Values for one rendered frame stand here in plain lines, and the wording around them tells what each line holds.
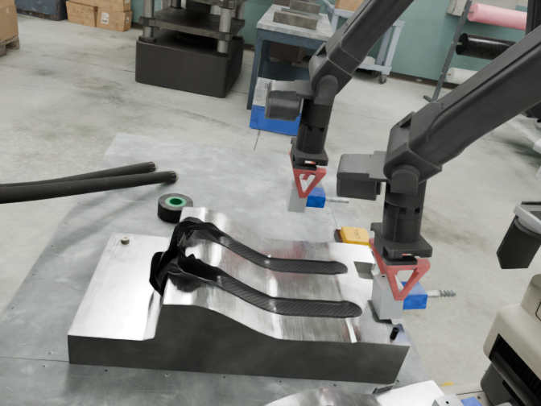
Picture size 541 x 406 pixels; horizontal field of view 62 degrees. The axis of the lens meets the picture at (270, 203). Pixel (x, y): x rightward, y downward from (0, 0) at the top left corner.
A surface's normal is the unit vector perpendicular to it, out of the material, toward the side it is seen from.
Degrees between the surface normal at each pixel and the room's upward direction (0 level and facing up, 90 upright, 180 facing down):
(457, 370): 0
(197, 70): 90
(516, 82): 120
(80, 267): 0
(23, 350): 0
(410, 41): 90
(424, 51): 90
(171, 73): 90
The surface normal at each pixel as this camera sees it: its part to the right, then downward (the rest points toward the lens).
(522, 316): 0.04, -0.85
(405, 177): -0.26, 0.83
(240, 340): 0.06, 0.50
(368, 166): -0.27, -0.55
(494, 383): -0.95, -0.02
